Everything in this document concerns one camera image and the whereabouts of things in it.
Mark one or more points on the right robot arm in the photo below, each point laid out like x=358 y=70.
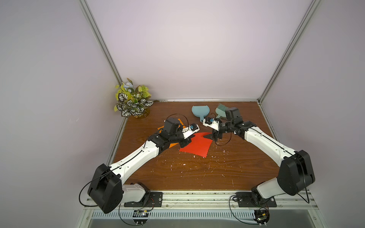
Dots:
x=295 y=167

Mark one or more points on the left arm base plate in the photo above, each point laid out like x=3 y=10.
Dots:
x=150 y=199

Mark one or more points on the potted artificial plant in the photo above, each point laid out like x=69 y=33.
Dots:
x=133 y=101

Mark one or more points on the red square paper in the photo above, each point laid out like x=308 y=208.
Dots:
x=199 y=145

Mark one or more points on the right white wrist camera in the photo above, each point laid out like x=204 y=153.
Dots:
x=212 y=123

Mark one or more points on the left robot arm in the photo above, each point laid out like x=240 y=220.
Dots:
x=108 y=188

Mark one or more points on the left connector board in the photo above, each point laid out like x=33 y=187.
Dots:
x=140 y=217

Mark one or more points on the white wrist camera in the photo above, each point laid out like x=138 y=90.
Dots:
x=212 y=123
x=190 y=130

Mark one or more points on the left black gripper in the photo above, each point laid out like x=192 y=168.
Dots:
x=186 y=140

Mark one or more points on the orange square paper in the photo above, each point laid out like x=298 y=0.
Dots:
x=171 y=126

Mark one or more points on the light blue dustpan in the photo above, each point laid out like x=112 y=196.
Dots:
x=200 y=111

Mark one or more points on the right connector board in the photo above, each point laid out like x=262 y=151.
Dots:
x=262 y=216

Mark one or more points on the green hand brush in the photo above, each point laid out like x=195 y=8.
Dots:
x=220 y=111

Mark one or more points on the connector board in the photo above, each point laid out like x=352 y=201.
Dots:
x=140 y=217
x=262 y=216

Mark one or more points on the aluminium front rail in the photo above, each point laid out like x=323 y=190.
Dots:
x=223 y=200

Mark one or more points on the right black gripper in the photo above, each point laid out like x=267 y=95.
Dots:
x=216 y=132

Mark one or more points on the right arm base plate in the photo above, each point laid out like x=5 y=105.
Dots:
x=250 y=199

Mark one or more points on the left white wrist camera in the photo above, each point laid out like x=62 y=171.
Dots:
x=190 y=130

